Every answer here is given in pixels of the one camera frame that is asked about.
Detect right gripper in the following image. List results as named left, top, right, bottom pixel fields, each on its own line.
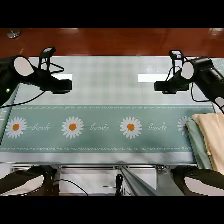
left=153, top=74, right=191, bottom=95

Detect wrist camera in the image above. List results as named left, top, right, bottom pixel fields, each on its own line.
left=167, top=49, right=186, bottom=82
left=38, top=46, right=65, bottom=77

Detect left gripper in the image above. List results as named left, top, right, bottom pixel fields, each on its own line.
left=40, top=77, right=73, bottom=95

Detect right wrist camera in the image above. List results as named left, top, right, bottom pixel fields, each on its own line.
left=167, top=49, right=186, bottom=82

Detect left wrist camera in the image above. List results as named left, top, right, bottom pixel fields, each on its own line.
left=38, top=46, right=65, bottom=77

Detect beige T-shirt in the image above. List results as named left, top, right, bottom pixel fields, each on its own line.
left=192, top=112, right=224, bottom=176

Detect black cable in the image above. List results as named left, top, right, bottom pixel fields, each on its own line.
left=0, top=89, right=47, bottom=110
left=53, top=179, right=90, bottom=197
left=189, top=81, right=212, bottom=103

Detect silver frame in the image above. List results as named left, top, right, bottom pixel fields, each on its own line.
left=0, top=161, right=224, bottom=197

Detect green garment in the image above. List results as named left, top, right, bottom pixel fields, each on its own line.
left=184, top=119, right=214, bottom=170

